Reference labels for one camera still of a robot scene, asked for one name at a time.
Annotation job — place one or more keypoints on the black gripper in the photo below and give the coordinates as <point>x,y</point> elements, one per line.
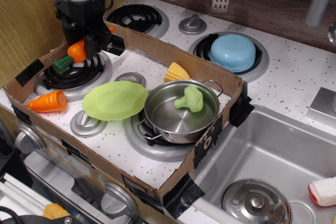
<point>83,19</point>

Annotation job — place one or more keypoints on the light green plastic plate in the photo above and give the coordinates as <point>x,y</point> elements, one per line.
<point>116,100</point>

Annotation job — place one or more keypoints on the steel pot lid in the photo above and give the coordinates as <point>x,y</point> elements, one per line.
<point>256,201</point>

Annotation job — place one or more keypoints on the silver stove knob front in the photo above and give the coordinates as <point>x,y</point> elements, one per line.
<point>82,125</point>

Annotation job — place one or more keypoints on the silver stove knob back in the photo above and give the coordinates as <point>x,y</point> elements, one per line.
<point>193,25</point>

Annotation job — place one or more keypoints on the orange carrot half piece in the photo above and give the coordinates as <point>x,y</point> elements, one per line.
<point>52,102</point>

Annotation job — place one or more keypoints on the light blue plastic bowl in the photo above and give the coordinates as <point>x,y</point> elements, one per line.
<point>234,52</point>

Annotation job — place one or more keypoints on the silver stove knob centre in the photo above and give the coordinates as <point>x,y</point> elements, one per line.
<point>132,77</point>

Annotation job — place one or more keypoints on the silver oven knob right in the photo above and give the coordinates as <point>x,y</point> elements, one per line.
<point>116,202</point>

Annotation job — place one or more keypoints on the stainless steel pot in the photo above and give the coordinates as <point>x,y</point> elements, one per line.
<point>180,126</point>

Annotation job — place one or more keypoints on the yellow toy piece bottom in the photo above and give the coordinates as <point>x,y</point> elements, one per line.
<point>54,211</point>

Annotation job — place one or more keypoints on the stainless steel sink basin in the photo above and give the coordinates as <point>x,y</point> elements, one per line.
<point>276,149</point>

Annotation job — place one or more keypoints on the yellow toy corn piece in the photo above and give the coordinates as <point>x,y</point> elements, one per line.
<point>176,72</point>

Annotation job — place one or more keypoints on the silver faucet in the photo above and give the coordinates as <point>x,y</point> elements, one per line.
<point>321,20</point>

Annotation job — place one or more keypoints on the silver stove knob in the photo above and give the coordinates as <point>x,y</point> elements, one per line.
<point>132,77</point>
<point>193,25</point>
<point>82,125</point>

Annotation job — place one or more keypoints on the silver oven knob left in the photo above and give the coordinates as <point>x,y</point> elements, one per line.
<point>28,141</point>

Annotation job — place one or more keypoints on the orange toy carrot green top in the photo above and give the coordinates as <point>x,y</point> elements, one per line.
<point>75,54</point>

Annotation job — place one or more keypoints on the brown cardboard fence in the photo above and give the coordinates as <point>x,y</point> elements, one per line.
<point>109,157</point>

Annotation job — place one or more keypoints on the silver oven knob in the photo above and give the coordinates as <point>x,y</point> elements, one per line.
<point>116,202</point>
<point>28,141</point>

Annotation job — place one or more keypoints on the green toy broccoli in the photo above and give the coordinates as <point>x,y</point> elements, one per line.
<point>193,99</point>

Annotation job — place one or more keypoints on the white and red toy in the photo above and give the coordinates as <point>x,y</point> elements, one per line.
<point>322,192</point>

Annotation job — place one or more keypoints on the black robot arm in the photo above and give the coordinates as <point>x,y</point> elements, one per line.
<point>83,20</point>

